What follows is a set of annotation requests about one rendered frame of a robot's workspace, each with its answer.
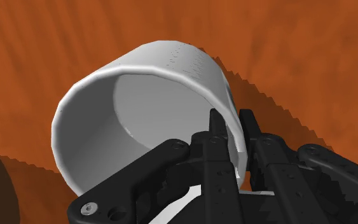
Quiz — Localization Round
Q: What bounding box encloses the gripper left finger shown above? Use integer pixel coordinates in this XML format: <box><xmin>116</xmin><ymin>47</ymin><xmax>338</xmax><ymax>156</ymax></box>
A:
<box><xmin>66</xmin><ymin>108</ymin><xmax>245</xmax><ymax>224</ymax></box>

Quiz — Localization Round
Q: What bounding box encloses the white cup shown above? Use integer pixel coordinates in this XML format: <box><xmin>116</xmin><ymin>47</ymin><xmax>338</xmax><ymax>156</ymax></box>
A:
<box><xmin>51</xmin><ymin>39</ymin><xmax>249</xmax><ymax>224</ymax></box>

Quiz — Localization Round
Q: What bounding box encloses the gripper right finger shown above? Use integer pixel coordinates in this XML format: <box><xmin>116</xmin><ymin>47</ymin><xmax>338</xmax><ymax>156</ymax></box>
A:
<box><xmin>238</xmin><ymin>108</ymin><xmax>358</xmax><ymax>224</ymax></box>

